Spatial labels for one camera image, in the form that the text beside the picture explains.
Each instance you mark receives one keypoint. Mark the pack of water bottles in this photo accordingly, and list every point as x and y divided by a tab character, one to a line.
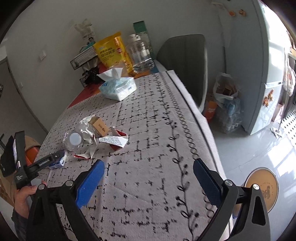
229	115

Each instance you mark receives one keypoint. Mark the green carton box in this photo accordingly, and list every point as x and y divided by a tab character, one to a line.
141	30

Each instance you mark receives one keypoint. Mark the yellow snack bag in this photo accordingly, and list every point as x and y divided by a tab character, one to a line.
111	51

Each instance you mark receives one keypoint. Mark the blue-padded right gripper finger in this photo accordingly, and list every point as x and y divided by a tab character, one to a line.
252	222
44	222

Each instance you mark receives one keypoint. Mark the small brown cardboard box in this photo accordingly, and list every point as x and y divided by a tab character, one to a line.
99	126

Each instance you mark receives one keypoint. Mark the round trash bin brown lid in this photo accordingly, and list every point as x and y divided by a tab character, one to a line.
267	182

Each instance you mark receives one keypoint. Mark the red white torn wrapper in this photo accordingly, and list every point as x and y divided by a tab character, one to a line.
117	139

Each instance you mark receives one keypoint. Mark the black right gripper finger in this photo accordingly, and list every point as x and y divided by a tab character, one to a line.
46	161

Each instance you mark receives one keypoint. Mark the white tissue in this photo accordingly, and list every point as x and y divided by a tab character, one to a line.
86	129

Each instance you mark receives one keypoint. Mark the tissue pack blue white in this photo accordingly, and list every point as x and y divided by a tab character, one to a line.
115	86

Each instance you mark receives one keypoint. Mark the clear plastic jar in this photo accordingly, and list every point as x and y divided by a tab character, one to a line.
139	53

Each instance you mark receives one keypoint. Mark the person's left hand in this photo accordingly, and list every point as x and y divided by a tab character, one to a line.
21	206

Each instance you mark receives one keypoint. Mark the grey chair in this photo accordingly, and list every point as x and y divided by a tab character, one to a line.
187	56

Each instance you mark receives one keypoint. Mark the white refrigerator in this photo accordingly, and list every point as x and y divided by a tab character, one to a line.
256	43

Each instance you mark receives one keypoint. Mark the patterned grey tablecloth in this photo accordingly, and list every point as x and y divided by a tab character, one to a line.
149	190

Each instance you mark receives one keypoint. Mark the small blue white packet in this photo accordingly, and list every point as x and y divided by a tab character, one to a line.
60	162

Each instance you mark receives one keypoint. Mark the white plastic bag with boxes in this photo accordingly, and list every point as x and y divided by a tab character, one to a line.
225	88

